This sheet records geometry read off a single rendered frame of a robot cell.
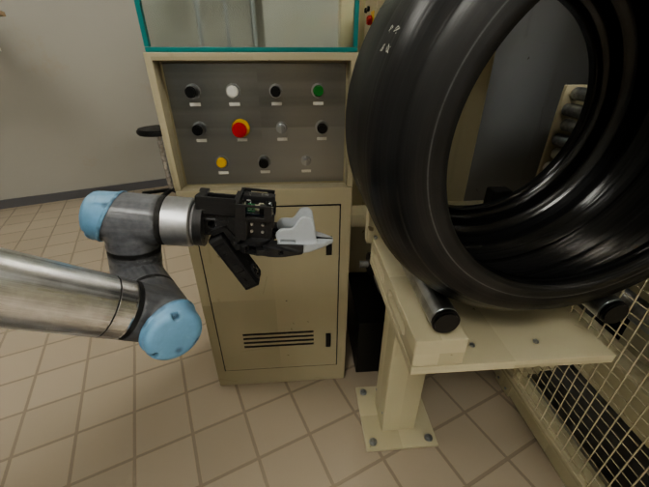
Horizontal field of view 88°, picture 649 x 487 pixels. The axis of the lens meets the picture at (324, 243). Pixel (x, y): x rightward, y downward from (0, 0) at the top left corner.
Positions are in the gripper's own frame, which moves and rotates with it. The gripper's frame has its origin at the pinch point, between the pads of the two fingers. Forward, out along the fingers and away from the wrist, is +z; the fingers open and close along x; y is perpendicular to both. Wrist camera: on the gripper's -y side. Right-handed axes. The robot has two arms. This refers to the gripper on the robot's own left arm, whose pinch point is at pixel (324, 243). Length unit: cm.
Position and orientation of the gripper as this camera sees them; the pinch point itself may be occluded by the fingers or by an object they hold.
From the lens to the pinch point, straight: 55.0
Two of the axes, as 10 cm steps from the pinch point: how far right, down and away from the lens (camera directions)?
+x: -0.7, -4.9, 8.7
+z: 9.9, 0.7, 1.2
